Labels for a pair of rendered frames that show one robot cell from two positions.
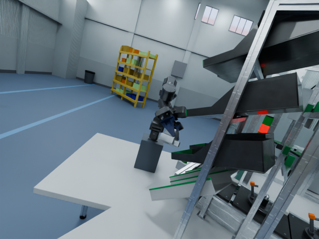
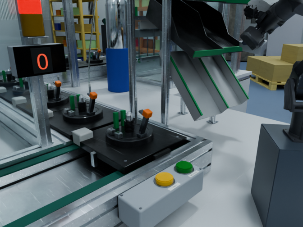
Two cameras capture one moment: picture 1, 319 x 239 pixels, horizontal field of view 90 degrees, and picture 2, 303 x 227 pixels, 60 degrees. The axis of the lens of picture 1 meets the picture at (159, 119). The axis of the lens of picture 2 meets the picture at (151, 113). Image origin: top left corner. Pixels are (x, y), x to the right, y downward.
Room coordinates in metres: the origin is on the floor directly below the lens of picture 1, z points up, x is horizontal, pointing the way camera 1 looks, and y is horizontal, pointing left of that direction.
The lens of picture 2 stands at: (1.55, -0.21, 1.30)
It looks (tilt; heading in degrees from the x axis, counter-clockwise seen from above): 20 degrees down; 191
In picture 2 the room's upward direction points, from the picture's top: straight up
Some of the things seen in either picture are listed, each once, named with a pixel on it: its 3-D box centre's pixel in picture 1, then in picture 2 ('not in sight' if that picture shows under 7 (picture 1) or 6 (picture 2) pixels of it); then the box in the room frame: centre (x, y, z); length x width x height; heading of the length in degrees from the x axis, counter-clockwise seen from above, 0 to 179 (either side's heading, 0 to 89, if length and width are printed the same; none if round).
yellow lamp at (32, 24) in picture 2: not in sight; (32, 24); (0.96, -0.62, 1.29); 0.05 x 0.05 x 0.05
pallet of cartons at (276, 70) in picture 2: not in sight; (278, 63); (-4.57, 1.34, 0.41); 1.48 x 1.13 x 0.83; 3
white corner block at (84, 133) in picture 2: (233, 182); (82, 137); (0.89, -0.55, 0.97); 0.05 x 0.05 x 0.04; 57
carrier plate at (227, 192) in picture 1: (213, 180); (129, 139); (0.87, -0.42, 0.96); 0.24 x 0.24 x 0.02; 57
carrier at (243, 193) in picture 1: (264, 200); (82, 104); (0.72, -0.63, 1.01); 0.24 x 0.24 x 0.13; 57
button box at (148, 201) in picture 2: (187, 162); (163, 192); (1.05, -0.28, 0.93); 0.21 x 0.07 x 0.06; 147
